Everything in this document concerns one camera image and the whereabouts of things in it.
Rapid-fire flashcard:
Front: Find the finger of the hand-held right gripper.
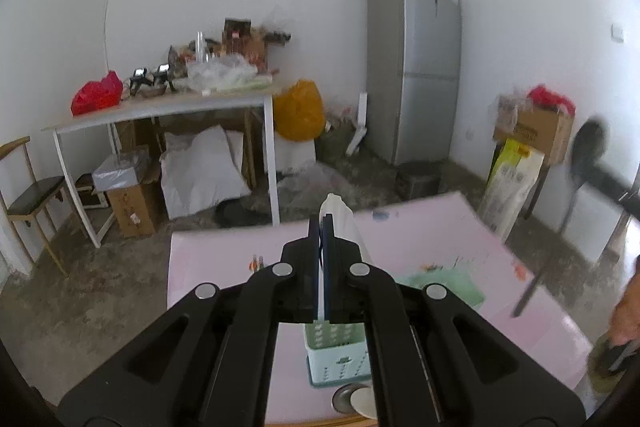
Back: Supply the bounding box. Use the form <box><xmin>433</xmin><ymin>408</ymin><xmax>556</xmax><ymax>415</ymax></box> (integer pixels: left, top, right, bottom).
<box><xmin>589</xmin><ymin>163</ymin><xmax>640</xmax><ymax>211</ymax></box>

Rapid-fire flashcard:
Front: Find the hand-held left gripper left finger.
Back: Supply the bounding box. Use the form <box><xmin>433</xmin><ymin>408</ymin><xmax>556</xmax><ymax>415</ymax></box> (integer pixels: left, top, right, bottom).
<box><xmin>57</xmin><ymin>214</ymin><xmax>326</xmax><ymax>427</ymax></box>

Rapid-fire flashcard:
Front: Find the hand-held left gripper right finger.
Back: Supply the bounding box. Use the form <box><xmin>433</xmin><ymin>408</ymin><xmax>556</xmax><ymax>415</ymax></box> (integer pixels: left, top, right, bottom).
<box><xmin>322</xmin><ymin>213</ymin><xmax>586</xmax><ymax>427</ymax></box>

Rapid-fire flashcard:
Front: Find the white rice paddle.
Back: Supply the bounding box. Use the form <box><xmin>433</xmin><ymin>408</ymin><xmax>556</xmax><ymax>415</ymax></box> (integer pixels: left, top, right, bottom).
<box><xmin>320</xmin><ymin>193</ymin><xmax>371</xmax><ymax>269</ymax></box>

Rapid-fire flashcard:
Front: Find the light green star-hole utensil basket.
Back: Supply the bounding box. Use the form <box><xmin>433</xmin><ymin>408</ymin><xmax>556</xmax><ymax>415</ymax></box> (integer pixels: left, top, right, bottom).
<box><xmin>304</xmin><ymin>321</ymin><xmax>373</xmax><ymax>389</ymax></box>

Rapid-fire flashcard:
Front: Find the person's right forearm olive sleeve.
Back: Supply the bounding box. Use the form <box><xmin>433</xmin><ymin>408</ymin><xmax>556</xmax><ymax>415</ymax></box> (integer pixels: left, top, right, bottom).
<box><xmin>587</xmin><ymin>332</ymin><xmax>636</xmax><ymax>400</ymax></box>

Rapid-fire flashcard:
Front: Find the person's right hand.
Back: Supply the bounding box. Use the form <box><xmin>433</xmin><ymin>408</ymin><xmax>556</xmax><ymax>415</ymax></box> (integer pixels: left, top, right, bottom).
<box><xmin>610</xmin><ymin>253</ymin><xmax>640</xmax><ymax>347</ymax></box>

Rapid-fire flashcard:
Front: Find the black metal stand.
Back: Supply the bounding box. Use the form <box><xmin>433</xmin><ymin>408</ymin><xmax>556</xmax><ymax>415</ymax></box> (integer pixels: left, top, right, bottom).
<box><xmin>522</xmin><ymin>162</ymin><xmax>551</xmax><ymax>220</ymax></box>

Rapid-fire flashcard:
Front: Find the large printed cardboard box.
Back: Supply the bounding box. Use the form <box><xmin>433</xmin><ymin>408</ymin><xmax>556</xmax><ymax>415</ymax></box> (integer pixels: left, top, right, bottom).
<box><xmin>492</xmin><ymin>94</ymin><xmax>575</xmax><ymax>165</ymax></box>

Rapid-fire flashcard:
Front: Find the white and yellow rice bag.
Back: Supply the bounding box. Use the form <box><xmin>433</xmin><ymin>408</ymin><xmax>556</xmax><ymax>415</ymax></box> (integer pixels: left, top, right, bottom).
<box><xmin>477</xmin><ymin>138</ymin><xmax>546</xmax><ymax>243</ymax></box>

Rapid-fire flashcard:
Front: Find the red plastic bag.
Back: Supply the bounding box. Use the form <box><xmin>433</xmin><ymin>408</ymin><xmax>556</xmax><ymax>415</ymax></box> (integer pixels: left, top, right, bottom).
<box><xmin>527</xmin><ymin>84</ymin><xmax>576</xmax><ymax>115</ymax></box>
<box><xmin>71</xmin><ymin>70</ymin><xmax>124</xmax><ymax>116</ymax></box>

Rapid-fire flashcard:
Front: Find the metal bowl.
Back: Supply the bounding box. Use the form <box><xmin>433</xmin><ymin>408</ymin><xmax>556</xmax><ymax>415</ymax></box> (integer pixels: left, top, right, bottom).
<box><xmin>331</xmin><ymin>383</ymin><xmax>376</xmax><ymax>419</ymax></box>

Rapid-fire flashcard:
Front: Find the dark low stool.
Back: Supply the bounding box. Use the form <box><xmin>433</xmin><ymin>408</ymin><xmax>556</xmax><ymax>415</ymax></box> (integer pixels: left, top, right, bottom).
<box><xmin>396</xmin><ymin>161</ymin><xmax>442</xmax><ymax>200</ymax></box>

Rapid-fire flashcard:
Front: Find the dark green bag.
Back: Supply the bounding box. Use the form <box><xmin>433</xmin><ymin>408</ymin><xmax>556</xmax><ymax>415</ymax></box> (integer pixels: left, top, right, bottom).
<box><xmin>315</xmin><ymin>117</ymin><xmax>358</xmax><ymax>160</ymax></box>

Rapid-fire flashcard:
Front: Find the clear plastic wrap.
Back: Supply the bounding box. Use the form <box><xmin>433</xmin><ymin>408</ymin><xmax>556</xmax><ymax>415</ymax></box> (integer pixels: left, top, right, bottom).
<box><xmin>497</xmin><ymin>87</ymin><xmax>531</xmax><ymax>128</ymax></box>

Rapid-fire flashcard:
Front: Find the white sack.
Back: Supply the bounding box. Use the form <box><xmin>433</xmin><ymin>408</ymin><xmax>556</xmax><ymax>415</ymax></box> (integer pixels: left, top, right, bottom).
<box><xmin>160</xmin><ymin>125</ymin><xmax>252</xmax><ymax>220</ymax></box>

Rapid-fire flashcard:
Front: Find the orange plastic bag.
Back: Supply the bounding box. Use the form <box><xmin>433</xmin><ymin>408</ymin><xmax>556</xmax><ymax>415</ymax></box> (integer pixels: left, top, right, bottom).
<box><xmin>273</xmin><ymin>79</ymin><xmax>326</xmax><ymax>142</ymax></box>

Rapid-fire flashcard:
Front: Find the white board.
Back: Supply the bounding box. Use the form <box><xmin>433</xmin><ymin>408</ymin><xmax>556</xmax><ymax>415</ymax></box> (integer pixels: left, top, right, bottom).
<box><xmin>346</xmin><ymin>92</ymin><xmax>370</xmax><ymax>156</ymax></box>

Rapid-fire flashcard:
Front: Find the brown cardboard box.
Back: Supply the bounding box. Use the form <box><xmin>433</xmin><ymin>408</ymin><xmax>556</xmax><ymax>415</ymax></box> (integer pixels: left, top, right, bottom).
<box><xmin>105</xmin><ymin>172</ymin><xmax>163</xmax><ymax>238</ymax></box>

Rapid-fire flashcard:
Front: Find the grey plastic-wrapped box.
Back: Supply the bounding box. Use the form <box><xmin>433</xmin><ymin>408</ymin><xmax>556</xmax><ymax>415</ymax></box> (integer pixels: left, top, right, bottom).
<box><xmin>91</xmin><ymin>147</ymin><xmax>151</xmax><ymax>192</ymax></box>

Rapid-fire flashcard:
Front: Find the white table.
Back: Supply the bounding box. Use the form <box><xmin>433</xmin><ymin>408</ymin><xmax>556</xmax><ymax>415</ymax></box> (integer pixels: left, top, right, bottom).
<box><xmin>41</xmin><ymin>79</ymin><xmax>282</xmax><ymax>249</ymax></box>

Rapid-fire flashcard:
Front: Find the clear plastic bag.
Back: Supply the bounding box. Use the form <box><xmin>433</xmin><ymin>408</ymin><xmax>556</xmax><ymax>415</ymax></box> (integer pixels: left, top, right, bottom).
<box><xmin>186</xmin><ymin>54</ymin><xmax>258</xmax><ymax>92</ymax></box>

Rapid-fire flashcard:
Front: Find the silver refrigerator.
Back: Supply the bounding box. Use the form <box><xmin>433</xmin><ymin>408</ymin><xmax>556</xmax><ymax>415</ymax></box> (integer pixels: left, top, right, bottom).
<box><xmin>366</xmin><ymin>0</ymin><xmax>463</xmax><ymax>166</ymax></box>

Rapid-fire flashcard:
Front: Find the small wooden crate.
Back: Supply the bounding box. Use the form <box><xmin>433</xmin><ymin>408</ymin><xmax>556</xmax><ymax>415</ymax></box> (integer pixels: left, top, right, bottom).
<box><xmin>75</xmin><ymin>173</ymin><xmax>108</xmax><ymax>210</ymax></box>

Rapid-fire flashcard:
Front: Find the small brown box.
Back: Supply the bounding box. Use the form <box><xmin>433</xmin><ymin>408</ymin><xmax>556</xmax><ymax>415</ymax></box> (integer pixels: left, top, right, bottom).
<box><xmin>223</xmin><ymin>18</ymin><xmax>252</xmax><ymax>42</ymax></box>

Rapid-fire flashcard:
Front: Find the wooden chair dark seat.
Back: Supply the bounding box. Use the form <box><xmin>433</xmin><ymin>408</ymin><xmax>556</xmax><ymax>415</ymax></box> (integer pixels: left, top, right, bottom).
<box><xmin>0</xmin><ymin>136</ymin><xmax>71</xmax><ymax>278</ymax></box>

